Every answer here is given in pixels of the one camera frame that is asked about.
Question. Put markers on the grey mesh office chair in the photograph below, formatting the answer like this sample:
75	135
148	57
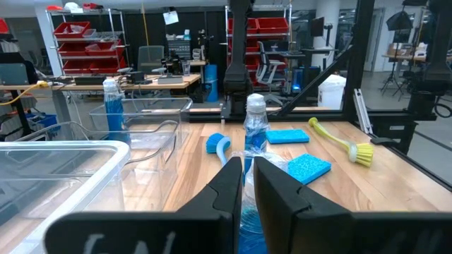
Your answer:
150	58

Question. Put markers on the black equipment column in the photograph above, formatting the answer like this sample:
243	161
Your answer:
441	42

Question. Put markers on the metal shelf with red bins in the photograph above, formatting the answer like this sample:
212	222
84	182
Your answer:
70	30
272	24

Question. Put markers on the black aluminium rig frame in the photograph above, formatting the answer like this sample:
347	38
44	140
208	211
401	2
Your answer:
357	70

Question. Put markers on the white office chair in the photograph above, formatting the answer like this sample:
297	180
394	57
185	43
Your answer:
263	67

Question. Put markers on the white paper sign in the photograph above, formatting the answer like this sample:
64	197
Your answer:
171	17

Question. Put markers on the black monitor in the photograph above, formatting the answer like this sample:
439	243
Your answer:
316	26

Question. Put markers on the black studio light stand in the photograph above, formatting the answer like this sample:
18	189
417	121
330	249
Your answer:
399	21

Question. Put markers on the blue storage crate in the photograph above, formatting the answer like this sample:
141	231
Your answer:
44	121

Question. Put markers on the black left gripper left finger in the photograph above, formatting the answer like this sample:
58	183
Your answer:
197	229

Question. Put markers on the black drawer cabinet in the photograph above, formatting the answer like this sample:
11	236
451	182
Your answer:
178	47

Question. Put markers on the light blue sponge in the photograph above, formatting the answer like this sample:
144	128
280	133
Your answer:
287	136
310	168

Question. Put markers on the clear drinking glass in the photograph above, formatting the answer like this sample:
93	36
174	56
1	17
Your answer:
186	70

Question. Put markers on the tall clear plastic tub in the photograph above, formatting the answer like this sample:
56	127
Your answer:
53	166

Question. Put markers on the blue dish brush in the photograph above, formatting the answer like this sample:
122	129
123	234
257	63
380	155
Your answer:
215	143

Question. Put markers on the blue barrel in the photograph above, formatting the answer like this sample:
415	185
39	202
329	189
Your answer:
211	84

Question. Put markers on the long wooden workbench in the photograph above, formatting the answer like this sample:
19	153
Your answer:
169	84

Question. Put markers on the yellow dish brush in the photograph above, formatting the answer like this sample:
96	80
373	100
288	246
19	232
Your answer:
362	153

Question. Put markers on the white plastic bin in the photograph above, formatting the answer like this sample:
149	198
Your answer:
332	93

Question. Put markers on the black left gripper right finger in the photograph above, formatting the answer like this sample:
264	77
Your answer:
318	233

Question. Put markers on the silver aluminium extrusion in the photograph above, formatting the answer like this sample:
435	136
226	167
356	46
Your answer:
362	113

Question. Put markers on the low clear plastic bin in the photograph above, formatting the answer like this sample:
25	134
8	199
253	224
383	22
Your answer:
169	113
155	176

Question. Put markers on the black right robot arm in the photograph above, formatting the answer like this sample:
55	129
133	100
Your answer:
237	53

